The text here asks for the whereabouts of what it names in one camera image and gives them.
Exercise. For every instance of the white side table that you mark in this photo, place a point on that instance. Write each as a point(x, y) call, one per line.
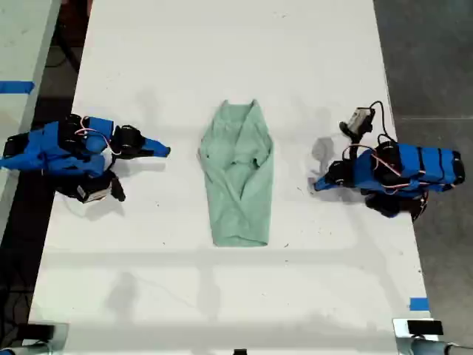
point(20, 44)

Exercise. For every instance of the short blue tape strip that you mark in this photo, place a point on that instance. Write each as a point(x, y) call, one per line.
point(419, 304)

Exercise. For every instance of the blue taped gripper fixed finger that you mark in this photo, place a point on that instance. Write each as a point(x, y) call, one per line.
point(157, 145)
point(324, 180)

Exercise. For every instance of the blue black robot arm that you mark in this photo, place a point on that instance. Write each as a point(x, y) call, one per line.
point(417, 166)
point(55, 151)

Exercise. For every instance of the tiny black block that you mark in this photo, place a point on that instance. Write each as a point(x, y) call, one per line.
point(240, 352)

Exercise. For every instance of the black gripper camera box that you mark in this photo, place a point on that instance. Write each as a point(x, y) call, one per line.
point(357, 120)
point(92, 192)

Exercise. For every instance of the grey metal bracket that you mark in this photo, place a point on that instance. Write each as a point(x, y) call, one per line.
point(401, 333)

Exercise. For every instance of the small black box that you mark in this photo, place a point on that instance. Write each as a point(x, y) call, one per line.
point(38, 331)
point(425, 327)

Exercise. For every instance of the long blue tape strip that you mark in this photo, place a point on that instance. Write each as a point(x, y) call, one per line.
point(16, 87)

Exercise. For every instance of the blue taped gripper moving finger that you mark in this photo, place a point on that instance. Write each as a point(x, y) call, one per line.
point(148, 153)
point(324, 187)

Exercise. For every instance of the pale green t-shirt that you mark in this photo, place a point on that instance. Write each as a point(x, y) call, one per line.
point(240, 192)

